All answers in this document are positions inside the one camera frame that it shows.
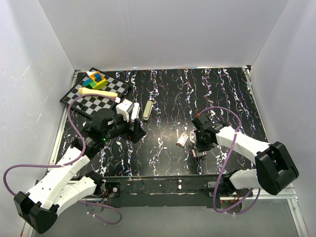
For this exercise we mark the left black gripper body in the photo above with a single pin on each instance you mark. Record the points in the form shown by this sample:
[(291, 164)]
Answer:
[(122, 128)]

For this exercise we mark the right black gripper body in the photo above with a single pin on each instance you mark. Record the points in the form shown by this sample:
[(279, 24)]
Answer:
[(202, 143)]

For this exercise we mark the white stapler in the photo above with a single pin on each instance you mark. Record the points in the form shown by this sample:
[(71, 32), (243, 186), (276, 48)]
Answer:
[(135, 112)]

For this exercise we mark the white red staple box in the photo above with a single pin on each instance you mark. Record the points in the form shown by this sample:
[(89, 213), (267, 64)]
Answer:
[(182, 140)]

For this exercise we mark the grey beige stapler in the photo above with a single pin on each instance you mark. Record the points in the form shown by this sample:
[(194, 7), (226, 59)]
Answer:
[(147, 110)]

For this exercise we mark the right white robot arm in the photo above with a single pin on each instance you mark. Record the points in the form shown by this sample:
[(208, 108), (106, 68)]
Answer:
[(274, 168)]

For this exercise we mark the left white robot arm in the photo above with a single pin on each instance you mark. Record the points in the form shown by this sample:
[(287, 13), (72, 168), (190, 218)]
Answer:
[(41, 204)]

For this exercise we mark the colourful toy block stack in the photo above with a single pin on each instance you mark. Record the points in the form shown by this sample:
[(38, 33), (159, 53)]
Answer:
[(95, 80)]

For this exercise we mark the wooden cylinder peg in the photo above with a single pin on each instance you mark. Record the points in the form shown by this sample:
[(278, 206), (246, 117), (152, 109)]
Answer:
[(84, 90)]

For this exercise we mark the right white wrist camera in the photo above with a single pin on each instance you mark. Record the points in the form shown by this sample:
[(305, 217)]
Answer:
[(200, 120)]

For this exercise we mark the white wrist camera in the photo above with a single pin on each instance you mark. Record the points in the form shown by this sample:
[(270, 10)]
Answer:
[(125, 108), (200, 120)]

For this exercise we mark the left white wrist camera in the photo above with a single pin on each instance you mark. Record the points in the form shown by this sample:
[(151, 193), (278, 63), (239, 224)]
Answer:
[(125, 108)]

